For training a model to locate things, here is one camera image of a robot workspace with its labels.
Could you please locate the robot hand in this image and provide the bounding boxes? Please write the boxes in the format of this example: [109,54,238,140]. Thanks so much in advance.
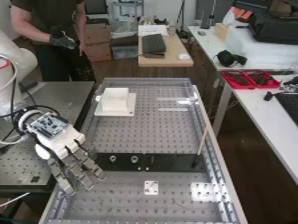
[26,112,108,197]

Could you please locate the small white box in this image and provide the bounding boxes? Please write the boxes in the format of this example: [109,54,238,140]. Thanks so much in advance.
[93,86,139,118]

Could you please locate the clear box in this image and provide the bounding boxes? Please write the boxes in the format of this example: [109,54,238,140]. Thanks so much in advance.
[40,77,250,224]

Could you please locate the small square metal plate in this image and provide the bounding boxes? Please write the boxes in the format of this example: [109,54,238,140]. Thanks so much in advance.
[143,180,160,196]

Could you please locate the black plate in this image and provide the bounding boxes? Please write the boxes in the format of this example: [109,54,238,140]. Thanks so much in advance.
[95,152,208,173]

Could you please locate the cardboard box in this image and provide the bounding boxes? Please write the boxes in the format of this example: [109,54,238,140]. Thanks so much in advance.
[84,42,113,63]
[84,22,112,45]

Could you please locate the thin stick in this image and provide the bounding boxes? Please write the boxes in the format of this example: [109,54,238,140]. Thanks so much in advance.
[193,124,211,168]

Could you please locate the wooden desk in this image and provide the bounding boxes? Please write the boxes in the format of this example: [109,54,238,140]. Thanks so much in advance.
[137,31,196,69]

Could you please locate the person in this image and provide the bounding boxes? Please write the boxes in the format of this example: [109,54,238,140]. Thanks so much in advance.
[10,0,97,83]

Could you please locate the white computer mouse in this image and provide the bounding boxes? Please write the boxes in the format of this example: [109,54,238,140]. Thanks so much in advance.
[177,52,193,61]

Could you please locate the red tray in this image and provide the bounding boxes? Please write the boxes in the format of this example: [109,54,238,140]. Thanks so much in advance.
[220,69,257,90]
[245,68,282,90]

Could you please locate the black headphones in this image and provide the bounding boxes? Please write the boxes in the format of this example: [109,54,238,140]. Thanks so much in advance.
[215,49,249,67]

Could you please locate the white desk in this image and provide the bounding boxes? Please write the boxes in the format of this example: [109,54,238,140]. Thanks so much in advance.
[188,24,298,73]
[212,74,298,188]

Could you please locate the black keyboard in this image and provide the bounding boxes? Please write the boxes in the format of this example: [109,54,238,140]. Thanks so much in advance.
[273,92,298,127]

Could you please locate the black bag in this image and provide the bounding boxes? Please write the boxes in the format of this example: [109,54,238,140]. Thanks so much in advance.
[246,0,298,45]

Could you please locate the white cable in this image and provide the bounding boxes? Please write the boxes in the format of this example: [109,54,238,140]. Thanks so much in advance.
[0,134,30,147]

